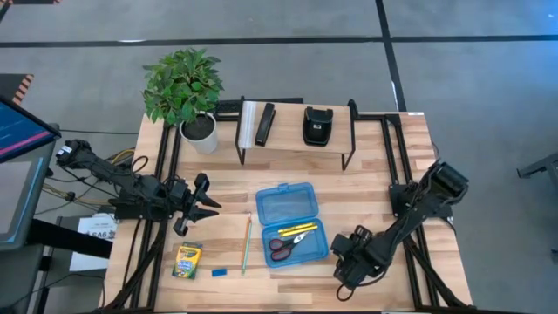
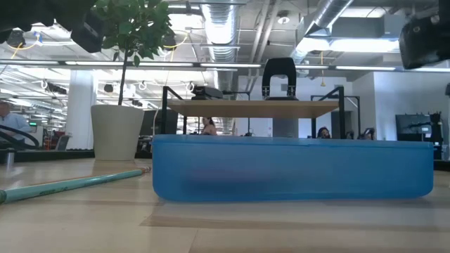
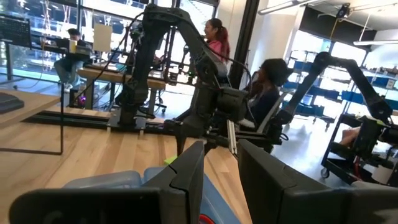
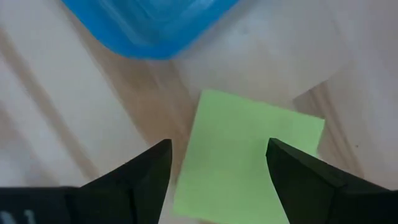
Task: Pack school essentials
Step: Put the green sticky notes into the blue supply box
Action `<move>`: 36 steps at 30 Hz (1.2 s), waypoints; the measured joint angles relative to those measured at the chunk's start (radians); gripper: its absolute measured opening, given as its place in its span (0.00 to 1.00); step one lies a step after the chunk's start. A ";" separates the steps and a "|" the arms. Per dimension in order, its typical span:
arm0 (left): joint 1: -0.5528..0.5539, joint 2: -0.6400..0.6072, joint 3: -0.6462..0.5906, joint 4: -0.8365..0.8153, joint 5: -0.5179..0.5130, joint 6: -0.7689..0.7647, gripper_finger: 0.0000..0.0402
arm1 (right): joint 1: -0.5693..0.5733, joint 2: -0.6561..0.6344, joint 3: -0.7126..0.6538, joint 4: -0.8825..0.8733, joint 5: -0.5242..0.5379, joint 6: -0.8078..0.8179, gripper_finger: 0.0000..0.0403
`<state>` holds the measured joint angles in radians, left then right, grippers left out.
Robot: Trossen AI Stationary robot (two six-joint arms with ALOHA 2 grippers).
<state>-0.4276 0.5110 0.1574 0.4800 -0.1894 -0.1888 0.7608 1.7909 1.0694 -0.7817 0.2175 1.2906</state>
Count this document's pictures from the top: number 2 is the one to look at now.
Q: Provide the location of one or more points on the green leafy potted tree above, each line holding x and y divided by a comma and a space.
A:
133, 28

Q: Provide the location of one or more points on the person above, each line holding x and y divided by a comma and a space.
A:
209, 127
323, 133
367, 133
14, 121

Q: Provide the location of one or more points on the teal pencil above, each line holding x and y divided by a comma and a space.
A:
70, 184

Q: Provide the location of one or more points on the blue translucent plastic box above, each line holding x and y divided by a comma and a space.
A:
292, 168

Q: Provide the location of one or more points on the large silver ventilation duct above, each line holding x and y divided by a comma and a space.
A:
327, 14

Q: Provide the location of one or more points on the white round pillar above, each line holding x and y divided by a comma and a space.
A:
81, 109

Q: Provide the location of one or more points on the silver metal post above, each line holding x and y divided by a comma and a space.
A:
9, 160

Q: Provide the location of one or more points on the black monitor on stand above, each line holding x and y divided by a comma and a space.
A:
411, 124

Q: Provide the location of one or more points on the black metal shelf frame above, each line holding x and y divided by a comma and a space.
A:
340, 105

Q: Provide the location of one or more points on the silver spiral ventilation duct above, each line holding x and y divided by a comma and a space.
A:
221, 28

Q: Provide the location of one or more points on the wooden shelf board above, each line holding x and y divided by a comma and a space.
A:
253, 109

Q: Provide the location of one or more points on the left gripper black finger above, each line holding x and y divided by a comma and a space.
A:
88, 33

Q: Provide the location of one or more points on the white plant pot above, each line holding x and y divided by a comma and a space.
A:
116, 133

